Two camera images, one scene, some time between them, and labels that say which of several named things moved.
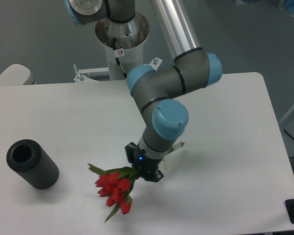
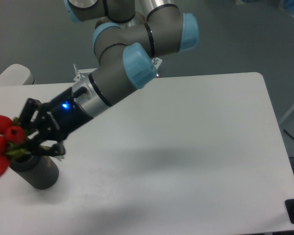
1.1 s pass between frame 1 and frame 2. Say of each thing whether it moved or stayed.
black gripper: moved
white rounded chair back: stayed
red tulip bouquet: moved
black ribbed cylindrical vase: stayed
